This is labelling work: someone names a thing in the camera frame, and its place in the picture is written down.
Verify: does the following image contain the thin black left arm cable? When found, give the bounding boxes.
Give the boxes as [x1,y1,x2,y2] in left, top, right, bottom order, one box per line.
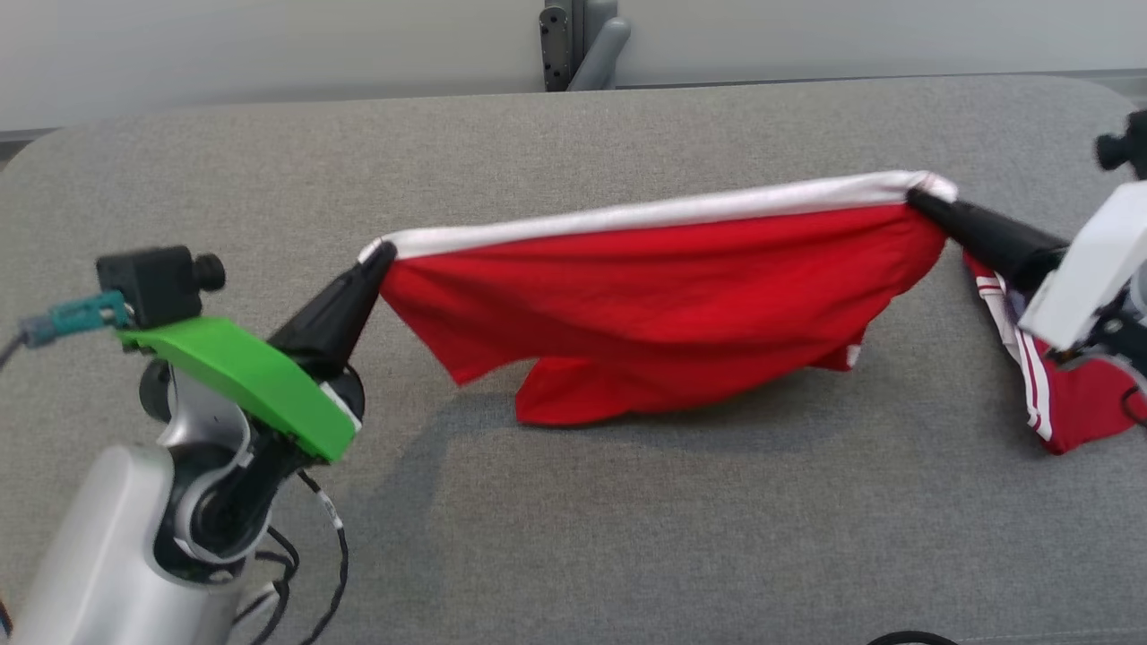
[229,470,350,645]

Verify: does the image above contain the grey rounded tube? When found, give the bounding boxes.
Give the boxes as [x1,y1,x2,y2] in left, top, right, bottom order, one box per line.
[566,16,633,92]

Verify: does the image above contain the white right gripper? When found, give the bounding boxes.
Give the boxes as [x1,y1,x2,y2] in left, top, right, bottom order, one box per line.
[907,179,1147,352]

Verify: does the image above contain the teal left camera connector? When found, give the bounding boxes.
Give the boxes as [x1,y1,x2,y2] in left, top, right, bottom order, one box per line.
[0,291,132,368]

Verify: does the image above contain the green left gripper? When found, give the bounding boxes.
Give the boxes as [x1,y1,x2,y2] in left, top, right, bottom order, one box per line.
[116,240,398,464]

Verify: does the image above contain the dark grey hinge bracket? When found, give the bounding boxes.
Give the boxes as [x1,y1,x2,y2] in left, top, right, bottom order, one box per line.
[539,3,574,93]

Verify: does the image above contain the red white striped jersey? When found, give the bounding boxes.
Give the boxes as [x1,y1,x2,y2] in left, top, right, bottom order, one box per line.
[963,251,1147,456]
[358,170,960,427]

